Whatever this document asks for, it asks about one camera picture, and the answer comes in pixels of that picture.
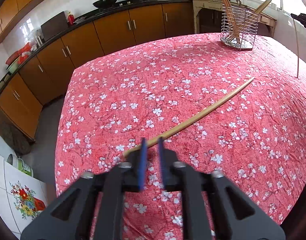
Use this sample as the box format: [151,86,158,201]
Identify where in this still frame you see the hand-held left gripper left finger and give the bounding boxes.
[20,137,148,240]

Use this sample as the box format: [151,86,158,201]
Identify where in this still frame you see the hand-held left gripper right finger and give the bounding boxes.
[158,136,286,240]

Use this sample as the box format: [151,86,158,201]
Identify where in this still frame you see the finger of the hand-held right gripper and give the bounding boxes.
[291,12,306,33]

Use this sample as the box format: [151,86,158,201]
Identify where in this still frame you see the metal wire utensil holder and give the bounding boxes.
[220,0,259,52]

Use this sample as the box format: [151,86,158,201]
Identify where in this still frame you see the red floral tablecloth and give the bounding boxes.
[55,32,306,240]

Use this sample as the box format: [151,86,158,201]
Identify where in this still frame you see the cream wooden side table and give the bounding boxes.
[192,0,277,34]

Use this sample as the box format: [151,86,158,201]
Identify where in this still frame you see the white green bucket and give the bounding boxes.
[7,154,34,178]

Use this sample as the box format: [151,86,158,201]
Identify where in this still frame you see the dark sack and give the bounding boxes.
[0,120,30,155]

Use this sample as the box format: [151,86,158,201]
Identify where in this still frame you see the wooden base cabinets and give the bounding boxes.
[0,0,193,143]

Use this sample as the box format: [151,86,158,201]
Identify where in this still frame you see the black kitchen countertop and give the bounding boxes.
[0,0,193,98]

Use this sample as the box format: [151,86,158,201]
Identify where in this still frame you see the green basin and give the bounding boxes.
[6,57,20,73]

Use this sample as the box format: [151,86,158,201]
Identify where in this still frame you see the dark cutting board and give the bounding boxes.
[41,11,68,42]

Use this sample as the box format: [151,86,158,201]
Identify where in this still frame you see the red plastic bag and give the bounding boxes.
[6,42,33,64]

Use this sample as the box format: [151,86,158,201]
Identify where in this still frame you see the wooden wall cabinets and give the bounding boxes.
[0,0,76,48]

